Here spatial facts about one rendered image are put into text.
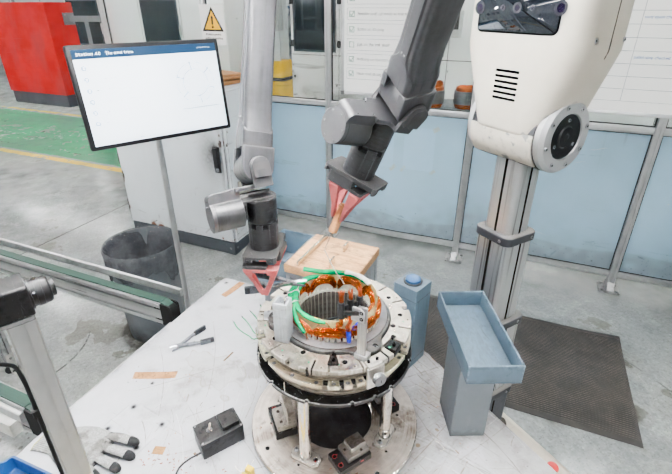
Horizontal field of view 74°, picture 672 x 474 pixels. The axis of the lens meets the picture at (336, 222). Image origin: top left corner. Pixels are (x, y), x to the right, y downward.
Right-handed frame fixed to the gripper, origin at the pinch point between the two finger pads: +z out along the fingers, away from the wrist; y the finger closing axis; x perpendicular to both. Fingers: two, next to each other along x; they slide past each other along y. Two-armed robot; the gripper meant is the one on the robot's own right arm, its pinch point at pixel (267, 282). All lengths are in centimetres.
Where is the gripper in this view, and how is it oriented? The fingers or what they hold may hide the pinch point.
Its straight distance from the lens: 92.5
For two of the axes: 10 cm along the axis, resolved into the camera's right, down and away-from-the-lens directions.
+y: -0.8, 4.5, -8.9
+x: 10.0, 0.4, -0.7
